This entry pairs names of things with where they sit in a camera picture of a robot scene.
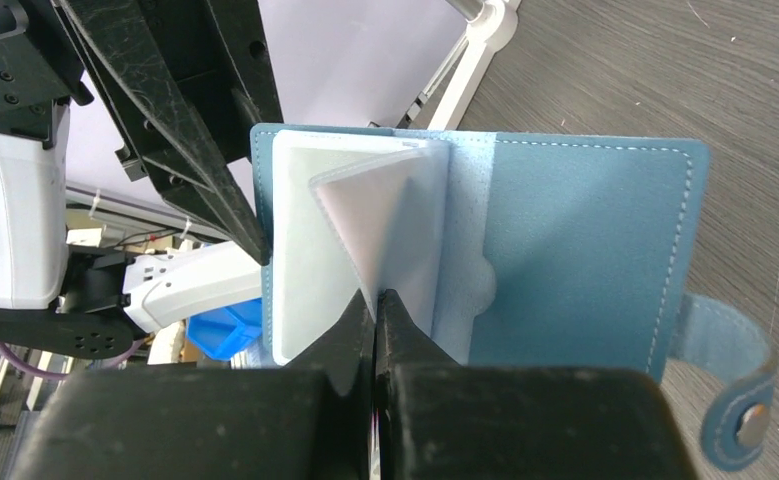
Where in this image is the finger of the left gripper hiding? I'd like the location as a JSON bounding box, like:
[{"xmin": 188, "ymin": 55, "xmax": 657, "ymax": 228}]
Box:
[{"xmin": 201, "ymin": 0, "xmax": 283, "ymax": 163}]

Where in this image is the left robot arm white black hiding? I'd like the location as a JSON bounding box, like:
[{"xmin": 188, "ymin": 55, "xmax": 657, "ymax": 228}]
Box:
[{"xmin": 0, "ymin": 1, "xmax": 282, "ymax": 361}]

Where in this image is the metal clothes rail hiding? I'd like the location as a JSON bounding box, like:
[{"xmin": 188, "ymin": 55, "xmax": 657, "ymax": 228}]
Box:
[{"xmin": 398, "ymin": 0, "xmax": 521, "ymax": 130}]

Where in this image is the blue plastic bin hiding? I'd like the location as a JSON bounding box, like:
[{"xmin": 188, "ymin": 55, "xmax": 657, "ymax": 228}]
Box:
[{"xmin": 186, "ymin": 298, "xmax": 263, "ymax": 361}]

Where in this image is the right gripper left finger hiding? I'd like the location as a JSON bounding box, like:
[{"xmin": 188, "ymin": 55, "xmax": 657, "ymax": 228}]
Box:
[{"xmin": 12, "ymin": 293, "xmax": 375, "ymax": 479}]

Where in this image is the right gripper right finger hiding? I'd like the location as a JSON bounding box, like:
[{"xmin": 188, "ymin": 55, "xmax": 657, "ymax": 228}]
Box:
[{"xmin": 374, "ymin": 290, "xmax": 697, "ymax": 479}]

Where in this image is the blue card holder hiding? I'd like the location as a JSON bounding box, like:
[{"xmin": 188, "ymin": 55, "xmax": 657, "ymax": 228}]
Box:
[{"xmin": 250, "ymin": 123, "xmax": 776, "ymax": 471}]

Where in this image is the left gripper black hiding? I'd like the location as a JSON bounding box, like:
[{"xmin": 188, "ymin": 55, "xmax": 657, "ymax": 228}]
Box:
[{"xmin": 0, "ymin": 1, "xmax": 270, "ymax": 265}]

